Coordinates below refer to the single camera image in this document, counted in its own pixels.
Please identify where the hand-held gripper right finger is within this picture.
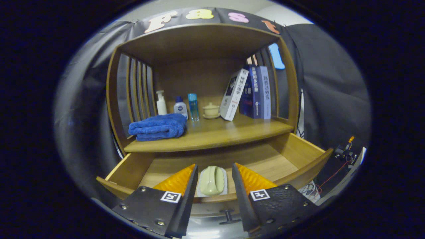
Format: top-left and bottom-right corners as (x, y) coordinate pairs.
(232, 163), (321, 238)

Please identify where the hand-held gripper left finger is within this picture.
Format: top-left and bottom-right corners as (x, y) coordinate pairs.
(111, 164), (199, 239)

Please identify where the green scrub brush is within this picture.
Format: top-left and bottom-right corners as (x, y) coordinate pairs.
(197, 165), (229, 197)

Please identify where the wooden drawer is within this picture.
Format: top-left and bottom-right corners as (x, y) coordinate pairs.
(96, 133), (334, 225)

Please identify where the wooden countertop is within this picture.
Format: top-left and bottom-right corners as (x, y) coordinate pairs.
(124, 115), (294, 153)

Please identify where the wooden cabinet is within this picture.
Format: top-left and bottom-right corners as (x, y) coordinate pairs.
(106, 23), (301, 156)

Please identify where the folded blue towel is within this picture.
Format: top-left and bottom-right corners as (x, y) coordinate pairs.
(128, 113), (187, 142)

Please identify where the cream lidded teacup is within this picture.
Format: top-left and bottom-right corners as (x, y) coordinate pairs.
(202, 102), (221, 119)

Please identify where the white bottle with blue cap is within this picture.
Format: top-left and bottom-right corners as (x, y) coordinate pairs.
(174, 96), (189, 120)

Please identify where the clear blue bottle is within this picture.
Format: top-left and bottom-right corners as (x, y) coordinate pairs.
(187, 93), (200, 122)

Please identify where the white pump bottle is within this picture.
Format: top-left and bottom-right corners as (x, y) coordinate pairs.
(156, 90), (168, 116)

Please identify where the white book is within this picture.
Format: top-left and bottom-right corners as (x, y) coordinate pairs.
(220, 69), (249, 121)

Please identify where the dark blue book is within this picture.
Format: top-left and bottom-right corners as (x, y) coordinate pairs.
(239, 65), (261, 119)

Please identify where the light blue book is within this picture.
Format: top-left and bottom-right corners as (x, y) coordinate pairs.
(257, 66), (272, 120)

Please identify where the dark equipment with orange parts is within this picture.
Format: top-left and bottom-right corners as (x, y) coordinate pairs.
(334, 136), (357, 163)

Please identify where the tangle of cables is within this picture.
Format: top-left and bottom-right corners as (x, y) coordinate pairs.
(299, 160), (347, 199)

